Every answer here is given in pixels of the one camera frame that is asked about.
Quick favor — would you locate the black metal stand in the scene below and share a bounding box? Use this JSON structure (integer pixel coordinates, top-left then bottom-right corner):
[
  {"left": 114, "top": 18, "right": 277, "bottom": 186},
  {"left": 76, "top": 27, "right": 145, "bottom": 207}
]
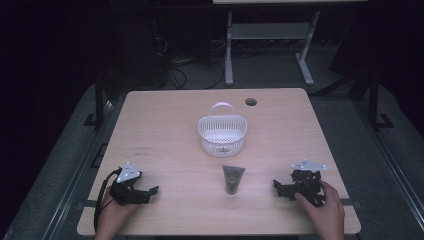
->
[
  {"left": 82, "top": 74, "right": 108, "bottom": 128},
  {"left": 353, "top": 68, "right": 396, "bottom": 132}
]

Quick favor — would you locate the dark grey tube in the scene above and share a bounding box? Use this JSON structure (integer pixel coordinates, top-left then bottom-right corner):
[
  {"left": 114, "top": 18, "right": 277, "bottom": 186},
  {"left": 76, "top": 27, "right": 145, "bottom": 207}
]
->
[{"left": 221, "top": 164, "right": 246, "bottom": 196}]

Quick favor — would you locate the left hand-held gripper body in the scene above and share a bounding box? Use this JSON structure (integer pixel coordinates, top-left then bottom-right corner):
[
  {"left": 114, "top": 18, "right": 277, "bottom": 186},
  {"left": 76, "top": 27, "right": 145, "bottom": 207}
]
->
[{"left": 108, "top": 161, "right": 145, "bottom": 206}]

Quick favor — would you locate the person's right hand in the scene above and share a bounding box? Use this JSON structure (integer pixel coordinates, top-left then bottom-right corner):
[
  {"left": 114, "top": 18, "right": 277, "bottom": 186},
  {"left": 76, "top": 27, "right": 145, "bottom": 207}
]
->
[{"left": 293, "top": 179, "right": 346, "bottom": 240}]

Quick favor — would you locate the black cable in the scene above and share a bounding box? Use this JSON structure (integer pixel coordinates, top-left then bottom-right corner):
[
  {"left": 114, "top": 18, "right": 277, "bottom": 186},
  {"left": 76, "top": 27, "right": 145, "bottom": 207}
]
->
[{"left": 93, "top": 167, "right": 123, "bottom": 233}]

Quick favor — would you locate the bundle of floor cables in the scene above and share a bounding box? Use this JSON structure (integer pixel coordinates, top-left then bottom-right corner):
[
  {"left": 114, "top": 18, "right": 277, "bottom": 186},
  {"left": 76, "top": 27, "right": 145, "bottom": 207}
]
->
[{"left": 152, "top": 33, "right": 228, "bottom": 91}]

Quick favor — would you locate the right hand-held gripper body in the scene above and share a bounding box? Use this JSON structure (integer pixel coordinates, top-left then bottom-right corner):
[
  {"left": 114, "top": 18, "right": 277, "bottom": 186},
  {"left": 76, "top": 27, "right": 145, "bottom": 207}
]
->
[{"left": 289, "top": 158, "right": 328, "bottom": 208}]

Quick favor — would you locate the white metal stand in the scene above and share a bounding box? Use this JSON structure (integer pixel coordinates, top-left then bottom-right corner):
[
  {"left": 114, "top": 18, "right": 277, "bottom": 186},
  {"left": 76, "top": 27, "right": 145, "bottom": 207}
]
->
[{"left": 224, "top": 10, "right": 321, "bottom": 87}]

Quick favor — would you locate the person's left hand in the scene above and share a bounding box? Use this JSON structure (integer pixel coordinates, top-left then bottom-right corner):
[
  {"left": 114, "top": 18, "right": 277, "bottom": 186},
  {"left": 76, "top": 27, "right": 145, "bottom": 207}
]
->
[{"left": 93, "top": 186, "right": 142, "bottom": 240}]

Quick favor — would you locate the white plastic basket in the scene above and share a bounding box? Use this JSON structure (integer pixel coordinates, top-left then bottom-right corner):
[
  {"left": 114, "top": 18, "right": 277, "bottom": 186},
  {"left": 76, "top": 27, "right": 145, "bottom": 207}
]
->
[{"left": 197, "top": 101, "right": 249, "bottom": 158}]

